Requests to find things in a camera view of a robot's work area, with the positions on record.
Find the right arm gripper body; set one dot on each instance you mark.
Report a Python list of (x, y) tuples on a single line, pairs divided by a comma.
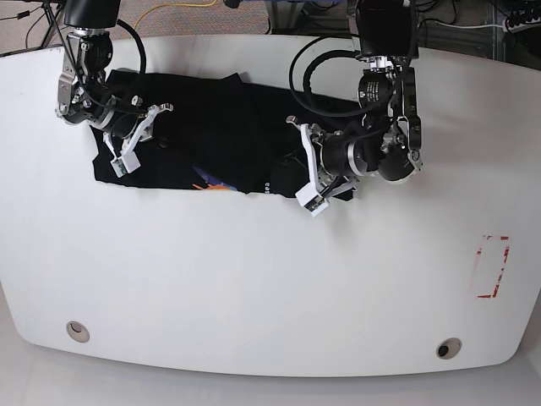
[(124, 135)]

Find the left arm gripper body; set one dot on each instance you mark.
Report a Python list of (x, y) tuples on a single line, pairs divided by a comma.
[(334, 163)]

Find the black t-shirt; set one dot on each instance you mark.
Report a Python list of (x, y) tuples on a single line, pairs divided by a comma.
[(220, 134)]

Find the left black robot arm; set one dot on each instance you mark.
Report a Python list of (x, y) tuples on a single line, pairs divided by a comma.
[(383, 137)]

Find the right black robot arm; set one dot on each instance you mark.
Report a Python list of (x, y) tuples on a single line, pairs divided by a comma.
[(83, 94)]

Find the red tape rectangle marking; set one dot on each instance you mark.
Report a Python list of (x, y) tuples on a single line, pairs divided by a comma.
[(489, 266)]

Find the white power strip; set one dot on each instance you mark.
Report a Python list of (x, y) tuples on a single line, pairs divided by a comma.
[(522, 18)]

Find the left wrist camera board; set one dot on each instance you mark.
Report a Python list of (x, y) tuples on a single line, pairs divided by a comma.
[(317, 205)]

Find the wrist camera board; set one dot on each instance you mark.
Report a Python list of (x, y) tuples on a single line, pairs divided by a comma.
[(119, 168), (317, 205)]

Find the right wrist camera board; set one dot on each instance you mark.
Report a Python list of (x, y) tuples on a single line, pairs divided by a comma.
[(119, 168)]

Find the left table cable grommet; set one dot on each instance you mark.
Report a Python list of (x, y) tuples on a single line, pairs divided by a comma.
[(78, 332)]

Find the table cable grommet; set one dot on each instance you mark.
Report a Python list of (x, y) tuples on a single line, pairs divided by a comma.
[(78, 332), (449, 348)]

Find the right table cable grommet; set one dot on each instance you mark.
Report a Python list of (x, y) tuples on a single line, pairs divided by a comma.
[(449, 348)]

